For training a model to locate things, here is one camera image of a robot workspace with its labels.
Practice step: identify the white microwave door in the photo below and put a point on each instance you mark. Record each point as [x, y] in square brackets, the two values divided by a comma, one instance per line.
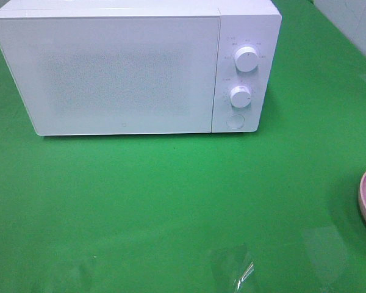
[96, 76]

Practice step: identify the lower white microwave knob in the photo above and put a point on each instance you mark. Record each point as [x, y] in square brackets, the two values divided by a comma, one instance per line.
[240, 96]

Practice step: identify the round white door button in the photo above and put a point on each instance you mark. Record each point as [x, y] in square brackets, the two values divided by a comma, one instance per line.
[235, 121]

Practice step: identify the white microwave knob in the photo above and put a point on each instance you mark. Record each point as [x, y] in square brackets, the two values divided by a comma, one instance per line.
[246, 59]
[240, 96]

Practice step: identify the upper white microwave knob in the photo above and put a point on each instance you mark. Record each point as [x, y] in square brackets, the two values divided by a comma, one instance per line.
[246, 59]

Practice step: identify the white microwave oven body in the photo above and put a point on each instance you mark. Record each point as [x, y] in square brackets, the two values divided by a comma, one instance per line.
[242, 23]

